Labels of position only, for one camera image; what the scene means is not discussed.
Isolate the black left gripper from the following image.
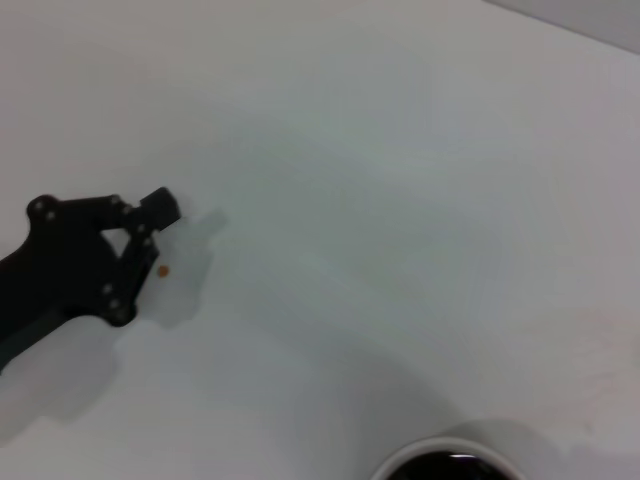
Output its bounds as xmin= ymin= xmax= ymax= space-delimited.
xmin=0 ymin=186 xmax=183 ymax=377

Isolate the dark grey ceramic cup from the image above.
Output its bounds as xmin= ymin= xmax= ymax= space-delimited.
xmin=369 ymin=437 xmax=529 ymax=480

